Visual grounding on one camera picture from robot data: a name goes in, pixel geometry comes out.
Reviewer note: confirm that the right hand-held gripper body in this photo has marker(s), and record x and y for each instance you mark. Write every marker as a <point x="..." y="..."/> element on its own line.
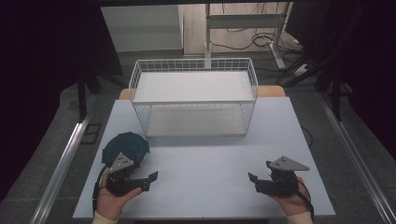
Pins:
<point x="280" y="183"/>

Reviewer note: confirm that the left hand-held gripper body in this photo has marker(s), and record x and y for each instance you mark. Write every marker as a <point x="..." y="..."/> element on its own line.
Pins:
<point x="122" y="182"/>

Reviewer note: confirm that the person's left hand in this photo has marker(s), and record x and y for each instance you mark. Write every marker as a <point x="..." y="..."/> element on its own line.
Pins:
<point x="111" y="202"/>

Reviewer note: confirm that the person's right hand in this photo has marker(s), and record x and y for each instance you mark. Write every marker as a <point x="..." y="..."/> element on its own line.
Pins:
<point x="292" y="203"/>

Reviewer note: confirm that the wooden table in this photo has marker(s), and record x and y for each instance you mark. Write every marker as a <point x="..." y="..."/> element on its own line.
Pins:
<point x="271" y="91"/>

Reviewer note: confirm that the black stand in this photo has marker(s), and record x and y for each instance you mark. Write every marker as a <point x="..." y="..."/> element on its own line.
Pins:
<point x="82" y="99"/>

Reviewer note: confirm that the black tripod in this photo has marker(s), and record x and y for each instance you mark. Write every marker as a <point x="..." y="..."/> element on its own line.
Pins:
<point x="335" y="93"/>

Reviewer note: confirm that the white power strip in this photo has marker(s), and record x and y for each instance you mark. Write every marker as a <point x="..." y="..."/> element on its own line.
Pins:
<point x="300" y="70"/>

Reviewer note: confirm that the dark curtain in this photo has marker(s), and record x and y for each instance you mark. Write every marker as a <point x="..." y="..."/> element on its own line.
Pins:
<point x="370" y="62"/>
<point x="40" y="62"/>

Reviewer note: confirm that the white cabinet panel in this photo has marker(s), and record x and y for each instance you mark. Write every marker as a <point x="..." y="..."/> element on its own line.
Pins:
<point x="141" y="28"/>

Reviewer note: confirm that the metal rail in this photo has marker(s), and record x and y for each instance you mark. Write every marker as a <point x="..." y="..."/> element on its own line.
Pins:
<point x="59" y="174"/>
<point x="358" y="155"/>

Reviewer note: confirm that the white metal desk frame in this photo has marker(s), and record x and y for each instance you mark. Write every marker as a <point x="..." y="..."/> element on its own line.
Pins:
<point x="246" y="21"/>

